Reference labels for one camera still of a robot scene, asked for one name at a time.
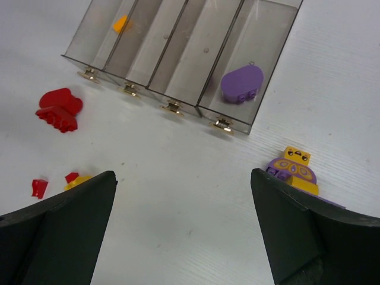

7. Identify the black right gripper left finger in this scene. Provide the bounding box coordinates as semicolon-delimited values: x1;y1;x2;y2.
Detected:
1;170;118;284

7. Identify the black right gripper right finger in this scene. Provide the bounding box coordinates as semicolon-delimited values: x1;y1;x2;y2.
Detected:
251;168;379;284

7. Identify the small red lego piece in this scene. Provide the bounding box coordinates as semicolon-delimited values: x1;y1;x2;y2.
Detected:
31;179;48;200

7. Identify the yellow butterfly lego piece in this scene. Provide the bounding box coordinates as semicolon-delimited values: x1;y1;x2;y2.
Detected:
64;175;92;191

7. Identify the large red lego assembly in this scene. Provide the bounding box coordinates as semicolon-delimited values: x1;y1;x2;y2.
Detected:
35;88;83;133

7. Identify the small orange lego brick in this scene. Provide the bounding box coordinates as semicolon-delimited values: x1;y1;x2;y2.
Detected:
112;15;134;34

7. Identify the small red lego cube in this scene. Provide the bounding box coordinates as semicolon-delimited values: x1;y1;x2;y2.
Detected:
65;172;79;184

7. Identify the purple yellow lego figure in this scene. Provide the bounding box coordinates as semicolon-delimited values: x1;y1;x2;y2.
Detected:
265;146;345;209

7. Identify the purple oval lego piece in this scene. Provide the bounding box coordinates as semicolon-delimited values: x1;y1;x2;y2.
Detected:
220;65;264;105

